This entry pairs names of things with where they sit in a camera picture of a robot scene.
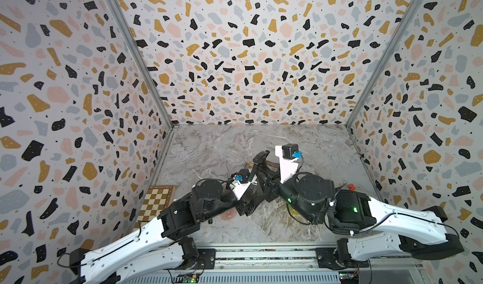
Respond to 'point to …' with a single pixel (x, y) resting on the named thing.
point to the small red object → (351, 187)
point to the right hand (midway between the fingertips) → (254, 171)
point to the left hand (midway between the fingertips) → (263, 185)
